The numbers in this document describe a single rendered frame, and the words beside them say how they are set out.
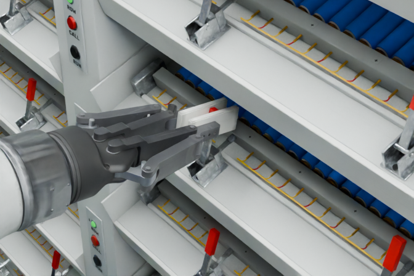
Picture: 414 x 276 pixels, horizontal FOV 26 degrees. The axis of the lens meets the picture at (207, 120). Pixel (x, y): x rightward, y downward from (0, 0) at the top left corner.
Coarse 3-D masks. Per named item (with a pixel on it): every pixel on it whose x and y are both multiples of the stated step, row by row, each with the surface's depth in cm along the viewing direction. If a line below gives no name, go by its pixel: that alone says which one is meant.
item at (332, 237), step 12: (144, 96) 115; (228, 156) 105; (240, 168) 104; (252, 180) 102; (276, 192) 100; (288, 204) 99; (300, 216) 98; (324, 228) 96; (336, 240) 94; (348, 252) 94; (372, 264) 92
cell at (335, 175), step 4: (332, 172) 99; (336, 172) 98; (328, 176) 99; (332, 176) 98; (336, 176) 98; (340, 176) 98; (332, 180) 98; (336, 180) 98; (340, 180) 98; (344, 180) 98; (336, 184) 98; (340, 184) 98
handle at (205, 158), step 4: (212, 108) 101; (216, 108) 101; (208, 140) 102; (212, 140) 102; (204, 144) 103; (208, 144) 102; (204, 148) 103; (208, 148) 102; (204, 152) 103; (208, 152) 103; (200, 156) 104; (204, 156) 103; (208, 156) 104; (200, 160) 104; (204, 160) 103; (208, 160) 104; (204, 164) 103
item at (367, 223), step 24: (168, 72) 114; (192, 96) 110; (240, 144) 106; (264, 144) 103; (288, 168) 100; (312, 192) 98; (336, 192) 96; (360, 216) 94; (384, 240) 91; (408, 240) 90
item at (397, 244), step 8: (392, 240) 85; (400, 240) 84; (392, 248) 85; (400, 248) 84; (392, 256) 85; (400, 256) 85; (384, 264) 86; (392, 264) 85; (384, 272) 86; (392, 272) 86
